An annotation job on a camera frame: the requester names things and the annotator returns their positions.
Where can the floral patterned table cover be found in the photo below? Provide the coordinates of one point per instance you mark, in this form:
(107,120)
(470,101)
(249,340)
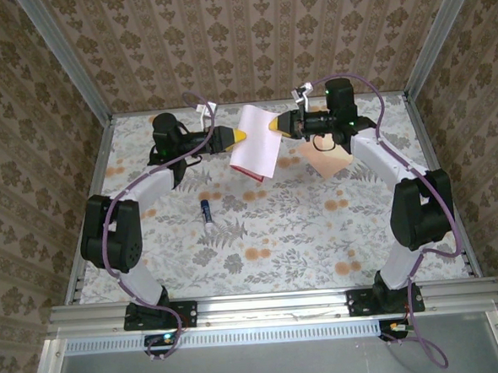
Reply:
(278,252)

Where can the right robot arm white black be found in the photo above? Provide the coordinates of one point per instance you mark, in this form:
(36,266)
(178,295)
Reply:
(420,214)

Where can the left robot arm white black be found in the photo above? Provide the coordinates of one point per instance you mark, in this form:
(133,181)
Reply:
(132,278)

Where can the blue glue stick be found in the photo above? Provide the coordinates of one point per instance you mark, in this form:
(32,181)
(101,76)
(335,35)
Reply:
(206,212)

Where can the pink letter with red border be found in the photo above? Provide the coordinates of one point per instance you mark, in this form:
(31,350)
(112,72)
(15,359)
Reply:
(257,143)

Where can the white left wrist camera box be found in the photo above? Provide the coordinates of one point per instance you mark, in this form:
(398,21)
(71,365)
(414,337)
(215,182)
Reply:
(205,113)

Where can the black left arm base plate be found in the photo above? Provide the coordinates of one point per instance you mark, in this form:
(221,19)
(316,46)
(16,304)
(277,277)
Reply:
(189,312)

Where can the short aluminium table edge rail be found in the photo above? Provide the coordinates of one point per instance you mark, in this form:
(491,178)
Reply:
(227,106)

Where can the aluminium table side rail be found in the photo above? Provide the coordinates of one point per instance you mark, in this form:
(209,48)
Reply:
(422,133)
(102,153)

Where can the grey metal panel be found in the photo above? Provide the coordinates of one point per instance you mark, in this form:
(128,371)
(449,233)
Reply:
(264,367)

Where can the long aluminium base rail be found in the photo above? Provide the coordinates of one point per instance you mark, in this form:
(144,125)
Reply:
(273,307)

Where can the aluminium frame post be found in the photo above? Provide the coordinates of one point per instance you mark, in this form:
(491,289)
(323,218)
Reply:
(436,35)
(68,58)

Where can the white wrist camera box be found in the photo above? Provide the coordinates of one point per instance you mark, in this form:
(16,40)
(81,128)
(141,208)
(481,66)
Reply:
(205,113)
(300,94)

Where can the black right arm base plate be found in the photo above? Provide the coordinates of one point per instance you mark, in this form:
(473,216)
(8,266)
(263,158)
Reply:
(357,304)

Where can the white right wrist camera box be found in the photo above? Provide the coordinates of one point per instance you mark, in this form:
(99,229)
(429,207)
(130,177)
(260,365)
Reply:
(300,94)

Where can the peach paper envelope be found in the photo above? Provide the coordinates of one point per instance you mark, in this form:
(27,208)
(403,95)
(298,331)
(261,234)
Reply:
(330,162)

